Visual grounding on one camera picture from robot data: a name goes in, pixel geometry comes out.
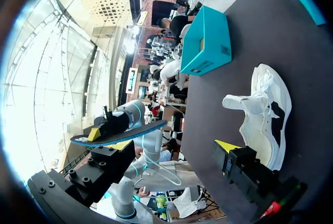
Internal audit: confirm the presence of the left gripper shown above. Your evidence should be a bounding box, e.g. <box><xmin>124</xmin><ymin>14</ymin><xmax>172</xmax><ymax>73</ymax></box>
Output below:
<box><xmin>87</xmin><ymin>105</ymin><xmax>130</xmax><ymax>143</ymax></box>

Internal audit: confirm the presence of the teal box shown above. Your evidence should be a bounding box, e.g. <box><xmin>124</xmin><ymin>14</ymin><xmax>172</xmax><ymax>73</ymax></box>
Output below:
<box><xmin>272</xmin><ymin>0</ymin><xmax>327</xmax><ymax>26</ymax></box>
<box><xmin>180</xmin><ymin>5</ymin><xmax>233</xmax><ymax>77</ymax></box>

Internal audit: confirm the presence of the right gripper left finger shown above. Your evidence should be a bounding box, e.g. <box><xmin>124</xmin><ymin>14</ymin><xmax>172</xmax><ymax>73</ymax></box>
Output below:
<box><xmin>48</xmin><ymin>140</ymin><xmax>136</xmax><ymax>207</ymax></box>

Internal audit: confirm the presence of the white and black shoe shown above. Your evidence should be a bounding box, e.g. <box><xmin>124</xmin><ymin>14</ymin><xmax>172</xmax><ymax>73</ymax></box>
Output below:
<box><xmin>222</xmin><ymin>63</ymin><xmax>292</xmax><ymax>171</ymax></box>

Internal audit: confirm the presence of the person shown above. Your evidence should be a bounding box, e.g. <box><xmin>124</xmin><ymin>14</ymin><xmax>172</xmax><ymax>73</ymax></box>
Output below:
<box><xmin>157</xmin><ymin>15</ymin><xmax>196</xmax><ymax>40</ymax></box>
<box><xmin>149</xmin><ymin>59</ymin><xmax>189</xmax><ymax>92</ymax></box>

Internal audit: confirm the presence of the blue and black insole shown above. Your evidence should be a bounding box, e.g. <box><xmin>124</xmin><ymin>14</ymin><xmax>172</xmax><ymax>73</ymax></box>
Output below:
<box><xmin>70</xmin><ymin>119</ymin><xmax>168</xmax><ymax>148</ymax></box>

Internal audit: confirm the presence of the white cable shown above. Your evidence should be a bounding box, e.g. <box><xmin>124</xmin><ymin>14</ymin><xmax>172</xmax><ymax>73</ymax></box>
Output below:
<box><xmin>141</xmin><ymin>134</ymin><xmax>182</xmax><ymax>186</ymax></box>

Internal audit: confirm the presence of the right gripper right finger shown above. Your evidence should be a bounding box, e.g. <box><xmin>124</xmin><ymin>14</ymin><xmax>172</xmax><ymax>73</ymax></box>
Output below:
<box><xmin>212</xmin><ymin>139</ymin><xmax>285</xmax><ymax>204</ymax></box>

